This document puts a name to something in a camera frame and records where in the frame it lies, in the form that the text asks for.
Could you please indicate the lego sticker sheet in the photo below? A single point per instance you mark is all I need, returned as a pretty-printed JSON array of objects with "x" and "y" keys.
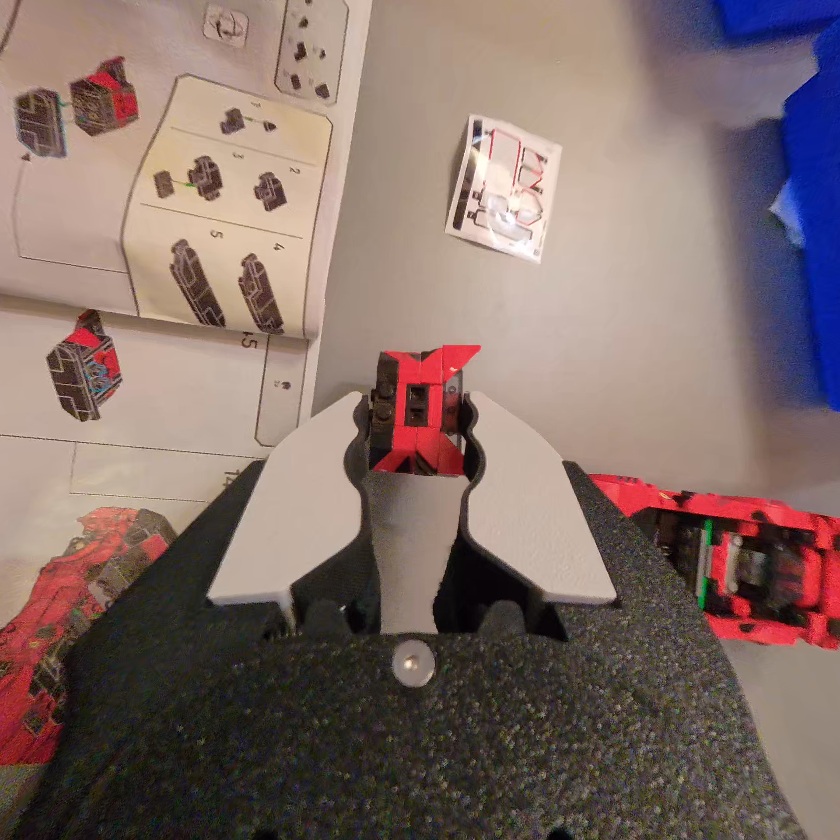
[{"x": 505, "y": 190}]

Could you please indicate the red lego subassembly with clear piece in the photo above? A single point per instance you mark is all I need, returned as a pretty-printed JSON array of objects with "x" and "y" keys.
[{"x": 417, "y": 407}]

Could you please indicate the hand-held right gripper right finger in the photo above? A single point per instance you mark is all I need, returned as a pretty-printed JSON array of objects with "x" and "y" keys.
[{"x": 538, "y": 518}]

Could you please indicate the red lego sports car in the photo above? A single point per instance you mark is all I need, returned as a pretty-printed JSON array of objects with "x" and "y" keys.
[{"x": 754, "y": 558}]

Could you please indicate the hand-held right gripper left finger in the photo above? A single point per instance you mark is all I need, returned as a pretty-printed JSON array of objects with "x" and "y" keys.
[{"x": 289, "y": 518}]

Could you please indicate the lego instruction booklet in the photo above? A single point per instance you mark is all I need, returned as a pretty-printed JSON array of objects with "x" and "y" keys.
[{"x": 164, "y": 394}]

